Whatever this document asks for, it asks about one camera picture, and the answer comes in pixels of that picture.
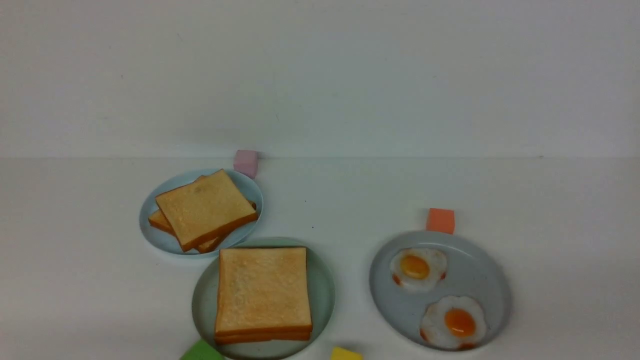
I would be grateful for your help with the sandwich toast slice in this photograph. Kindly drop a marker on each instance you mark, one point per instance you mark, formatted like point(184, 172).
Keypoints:
point(262, 290)
point(241, 338)

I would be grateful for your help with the pink foam cube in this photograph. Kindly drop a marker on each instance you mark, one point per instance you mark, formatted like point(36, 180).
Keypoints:
point(246, 162)

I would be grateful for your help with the orange foam cube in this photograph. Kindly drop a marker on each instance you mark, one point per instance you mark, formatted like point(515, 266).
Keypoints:
point(441, 220)

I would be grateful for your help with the back fried egg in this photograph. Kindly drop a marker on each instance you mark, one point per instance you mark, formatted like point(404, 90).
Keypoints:
point(418, 270)

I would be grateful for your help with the fried egg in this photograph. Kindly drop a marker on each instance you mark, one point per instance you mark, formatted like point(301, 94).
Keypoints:
point(453, 323)
point(418, 270)

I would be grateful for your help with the light blue bread plate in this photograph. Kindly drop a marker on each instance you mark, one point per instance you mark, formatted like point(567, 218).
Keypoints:
point(166, 242)

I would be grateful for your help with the yellow foam cube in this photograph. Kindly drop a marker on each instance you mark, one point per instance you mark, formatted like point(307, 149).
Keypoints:
point(340, 353)

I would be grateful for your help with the grey egg plate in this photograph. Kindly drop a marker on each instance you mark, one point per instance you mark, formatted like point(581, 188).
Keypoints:
point(470, 272)

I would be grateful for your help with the front fried egg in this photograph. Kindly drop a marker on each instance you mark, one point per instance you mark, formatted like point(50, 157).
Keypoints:
point(453, 323)

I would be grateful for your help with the green foam cube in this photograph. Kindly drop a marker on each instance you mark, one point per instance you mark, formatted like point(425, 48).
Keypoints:
point(201, 350)

